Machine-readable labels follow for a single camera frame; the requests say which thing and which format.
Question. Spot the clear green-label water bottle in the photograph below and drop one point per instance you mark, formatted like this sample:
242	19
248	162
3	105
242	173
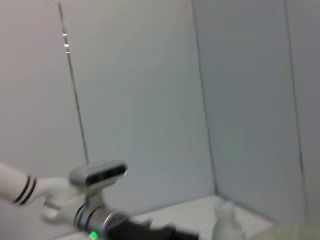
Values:
227	225

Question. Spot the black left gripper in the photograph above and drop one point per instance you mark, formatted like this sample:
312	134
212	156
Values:
150	232

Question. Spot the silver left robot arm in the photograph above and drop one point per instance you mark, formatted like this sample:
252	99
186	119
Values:
57	197

